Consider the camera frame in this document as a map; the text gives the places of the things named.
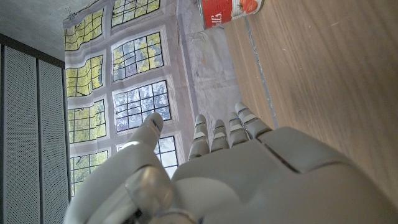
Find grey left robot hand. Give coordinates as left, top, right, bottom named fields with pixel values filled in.
left=63, top=101, right=398, bottom=224

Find red white soup can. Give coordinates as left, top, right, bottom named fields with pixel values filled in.
left=198, top=0, right=265, bottom=30

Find printed window backdrop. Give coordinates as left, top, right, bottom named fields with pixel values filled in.
left=63, top=0, right=249, bottom=200

